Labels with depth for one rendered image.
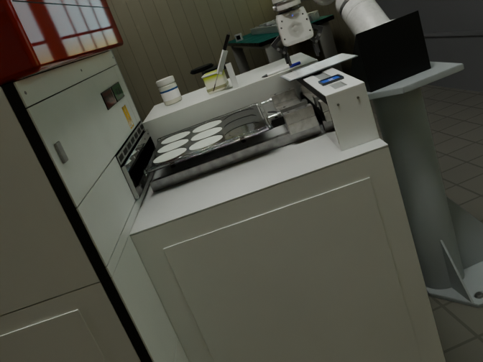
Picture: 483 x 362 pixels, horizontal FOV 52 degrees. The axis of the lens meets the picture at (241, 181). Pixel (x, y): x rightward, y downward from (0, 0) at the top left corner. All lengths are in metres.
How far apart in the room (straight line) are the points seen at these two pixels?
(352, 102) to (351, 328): 0.57
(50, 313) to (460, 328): 1.33
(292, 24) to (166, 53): 6.83
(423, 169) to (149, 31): 6.94
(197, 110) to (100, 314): 0.87
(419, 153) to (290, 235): 0.74
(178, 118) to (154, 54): 6.68
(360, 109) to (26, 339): 0.87
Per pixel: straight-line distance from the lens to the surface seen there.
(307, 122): 1.36
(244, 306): 1.27
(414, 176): 1.82
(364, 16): 1.77
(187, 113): 1.72
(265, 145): 1.39
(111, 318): 1.07
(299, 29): 1.63
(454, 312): 1.96
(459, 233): 2.07
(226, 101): 1.71
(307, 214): 1.17
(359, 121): 1.20
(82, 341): 1.11
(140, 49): 8.38
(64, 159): 0.98
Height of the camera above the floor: 1.20
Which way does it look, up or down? 18 degrees down
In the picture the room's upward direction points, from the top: 21 degrees counter-clockwise
